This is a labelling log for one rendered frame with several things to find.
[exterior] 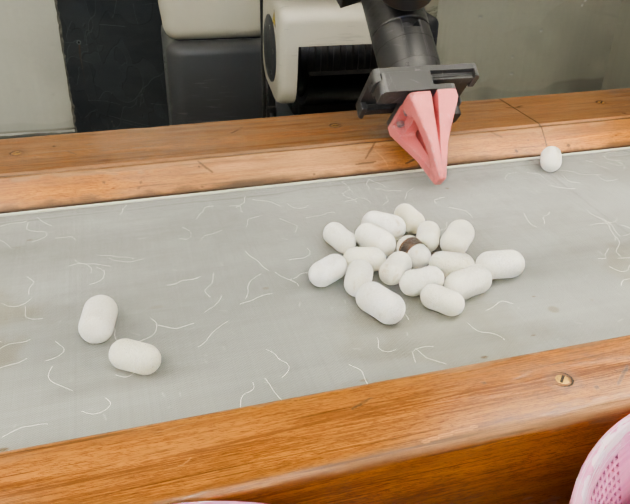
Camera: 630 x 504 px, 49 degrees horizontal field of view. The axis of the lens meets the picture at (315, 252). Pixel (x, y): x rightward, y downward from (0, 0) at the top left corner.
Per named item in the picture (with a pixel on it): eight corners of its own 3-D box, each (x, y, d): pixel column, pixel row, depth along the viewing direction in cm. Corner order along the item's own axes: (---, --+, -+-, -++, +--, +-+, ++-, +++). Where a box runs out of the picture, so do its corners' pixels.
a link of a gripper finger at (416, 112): (505, 159, 60) (477, 67, 63) (429, 167, 59) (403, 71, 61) (473, 192, 67) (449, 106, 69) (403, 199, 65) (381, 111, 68)
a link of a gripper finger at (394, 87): (480, 162, 60) (452, 68, 63) (402, 169, 58) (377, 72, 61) (450, 195, 66) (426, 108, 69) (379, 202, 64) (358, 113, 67)
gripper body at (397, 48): (483, 79, 63) (462, 11, 65) (376, 86, 60) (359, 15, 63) (455, 116, 69) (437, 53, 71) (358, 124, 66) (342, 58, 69)
